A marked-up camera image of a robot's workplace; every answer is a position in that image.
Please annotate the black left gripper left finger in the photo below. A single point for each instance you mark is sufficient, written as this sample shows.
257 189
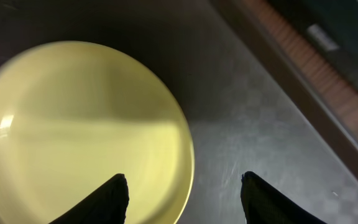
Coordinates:
106 205

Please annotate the dark brown serving tray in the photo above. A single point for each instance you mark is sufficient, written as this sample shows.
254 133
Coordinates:
239 117

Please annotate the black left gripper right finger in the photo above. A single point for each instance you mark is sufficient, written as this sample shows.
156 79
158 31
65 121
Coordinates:
263 204

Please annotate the yellow round plate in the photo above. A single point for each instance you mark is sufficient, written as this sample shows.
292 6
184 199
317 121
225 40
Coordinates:
72 115

